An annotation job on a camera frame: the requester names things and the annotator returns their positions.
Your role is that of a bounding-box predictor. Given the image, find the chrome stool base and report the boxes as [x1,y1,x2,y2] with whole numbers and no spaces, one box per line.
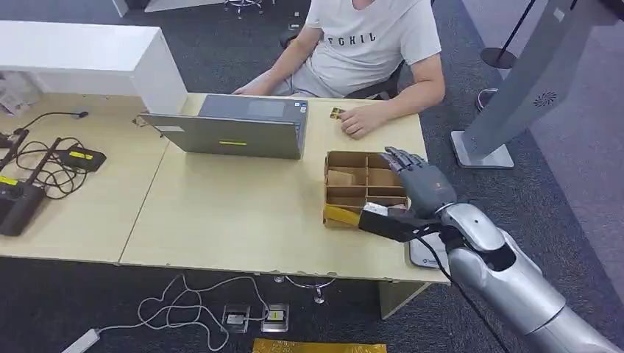
[223,0,265,21]

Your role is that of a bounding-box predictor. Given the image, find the grey kiosk stand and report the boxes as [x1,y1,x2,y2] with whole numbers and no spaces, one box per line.
[450,0,624,171]

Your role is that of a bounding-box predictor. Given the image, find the white power adapter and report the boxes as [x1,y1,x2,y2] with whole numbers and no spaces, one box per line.
[60,328,102,353]

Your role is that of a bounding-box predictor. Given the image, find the grey laptop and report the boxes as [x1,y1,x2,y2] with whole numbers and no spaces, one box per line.
[138,93,309,161]

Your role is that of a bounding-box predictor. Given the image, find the person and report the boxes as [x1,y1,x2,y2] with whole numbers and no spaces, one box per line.
[233,0,446,140]

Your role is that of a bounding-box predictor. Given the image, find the yellow shiny box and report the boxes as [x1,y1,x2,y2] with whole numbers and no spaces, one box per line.
[251,338,389,353]

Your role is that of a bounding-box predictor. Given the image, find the person's left hand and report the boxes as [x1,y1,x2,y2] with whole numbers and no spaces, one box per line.
[340,104,389,140]

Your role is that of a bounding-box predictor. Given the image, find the floor socket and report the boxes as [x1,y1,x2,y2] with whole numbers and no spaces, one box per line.
[221,304,252,334]
[260,302,290,334]

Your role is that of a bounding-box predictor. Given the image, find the coiled floor cable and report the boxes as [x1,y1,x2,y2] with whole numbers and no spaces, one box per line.
[475,88,500,113]

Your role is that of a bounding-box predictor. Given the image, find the stack of papers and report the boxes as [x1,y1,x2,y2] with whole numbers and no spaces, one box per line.
[0,70,44,118]

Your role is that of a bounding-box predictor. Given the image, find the black box with yellow label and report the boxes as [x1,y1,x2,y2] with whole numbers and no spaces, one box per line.
[0,176,48,238]

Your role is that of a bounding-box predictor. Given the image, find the white desk riser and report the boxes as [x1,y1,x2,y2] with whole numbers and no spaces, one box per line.
[0,20,189,116]

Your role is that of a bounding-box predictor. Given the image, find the person's right hand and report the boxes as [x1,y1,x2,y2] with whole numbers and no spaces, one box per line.
[232,80,274,96]

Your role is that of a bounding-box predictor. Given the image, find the white floor cable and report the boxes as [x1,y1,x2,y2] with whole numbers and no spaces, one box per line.
[96,273,271,353]

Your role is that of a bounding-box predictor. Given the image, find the thin black cable with plug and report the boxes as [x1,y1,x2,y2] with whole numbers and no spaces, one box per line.
[13,110,91,135]

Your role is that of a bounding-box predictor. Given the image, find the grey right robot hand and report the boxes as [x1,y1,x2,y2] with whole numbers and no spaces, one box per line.
[379,146,458,219]

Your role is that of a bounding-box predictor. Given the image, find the black stanchion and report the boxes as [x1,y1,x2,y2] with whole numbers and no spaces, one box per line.
[479,0,538,71]

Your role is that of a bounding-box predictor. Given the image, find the white flat device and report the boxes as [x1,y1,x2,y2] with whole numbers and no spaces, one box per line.
[408,232,452,271]

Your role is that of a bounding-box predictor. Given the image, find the black adapter with yellow label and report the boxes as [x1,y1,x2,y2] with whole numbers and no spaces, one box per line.
[55,146,107,174]

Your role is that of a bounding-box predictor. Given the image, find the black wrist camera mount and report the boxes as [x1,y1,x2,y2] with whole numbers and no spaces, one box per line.
[324,202,442,244]

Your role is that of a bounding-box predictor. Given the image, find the tangled black cable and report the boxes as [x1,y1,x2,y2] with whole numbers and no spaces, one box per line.
[13,136,92,201]

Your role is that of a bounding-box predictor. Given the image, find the wooden card box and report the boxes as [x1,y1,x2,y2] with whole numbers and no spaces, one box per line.
[322,149,411,230]

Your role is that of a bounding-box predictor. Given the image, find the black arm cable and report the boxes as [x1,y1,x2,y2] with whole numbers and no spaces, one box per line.
[414,235,511,353]

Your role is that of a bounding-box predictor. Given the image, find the desk leg panel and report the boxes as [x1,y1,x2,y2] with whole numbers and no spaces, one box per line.
[378,281,433,321]

